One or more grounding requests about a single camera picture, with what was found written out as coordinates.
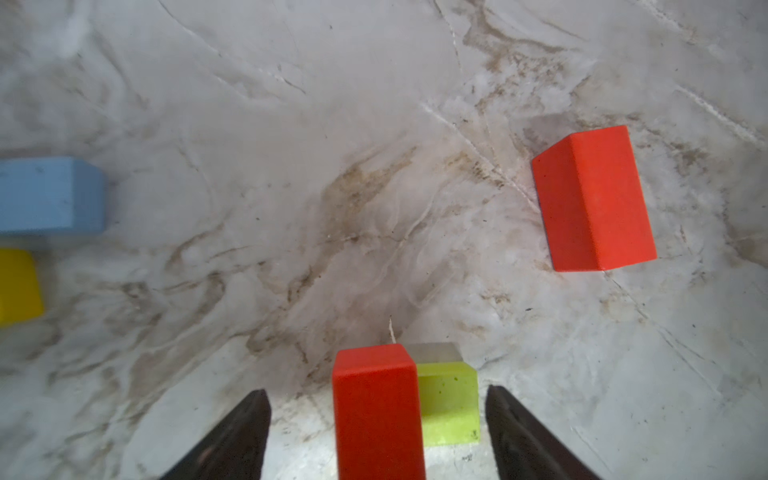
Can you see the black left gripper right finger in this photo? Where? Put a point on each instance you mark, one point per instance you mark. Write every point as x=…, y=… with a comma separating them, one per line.
x=523, y=447

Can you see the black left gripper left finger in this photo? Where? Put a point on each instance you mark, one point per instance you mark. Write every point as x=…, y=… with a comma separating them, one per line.
x=234, y=448

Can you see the lime green block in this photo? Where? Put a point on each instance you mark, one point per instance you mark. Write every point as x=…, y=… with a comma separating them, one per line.
x=448, y=394

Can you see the red rectangular block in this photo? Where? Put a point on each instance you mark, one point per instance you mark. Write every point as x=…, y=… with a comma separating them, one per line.
x=592, y=204
x=378, y=431

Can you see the light blue rectangular block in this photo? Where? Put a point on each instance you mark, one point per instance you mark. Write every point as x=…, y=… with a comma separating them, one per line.
x=52, y=196

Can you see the yellow small cube block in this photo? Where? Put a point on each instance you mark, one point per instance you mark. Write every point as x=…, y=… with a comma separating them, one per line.
x=21, y=298

